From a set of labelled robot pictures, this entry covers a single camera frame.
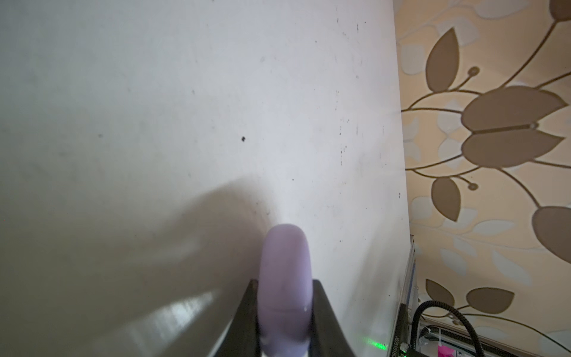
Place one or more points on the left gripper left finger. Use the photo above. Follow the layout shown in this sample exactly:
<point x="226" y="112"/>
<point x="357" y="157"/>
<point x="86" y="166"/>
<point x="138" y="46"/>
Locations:
<point x="242" y="337"/>

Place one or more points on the purple earbud charging case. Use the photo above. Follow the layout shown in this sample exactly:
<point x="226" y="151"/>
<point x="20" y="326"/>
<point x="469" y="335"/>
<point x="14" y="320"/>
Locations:
<point x="285" y="292"/>

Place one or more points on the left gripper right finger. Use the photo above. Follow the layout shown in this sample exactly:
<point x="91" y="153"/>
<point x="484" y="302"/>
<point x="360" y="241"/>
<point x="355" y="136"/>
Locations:
<point x="326" y="335"/>

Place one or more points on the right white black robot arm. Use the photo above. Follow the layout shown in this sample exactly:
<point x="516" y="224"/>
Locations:
<point x="409" y="332"/>

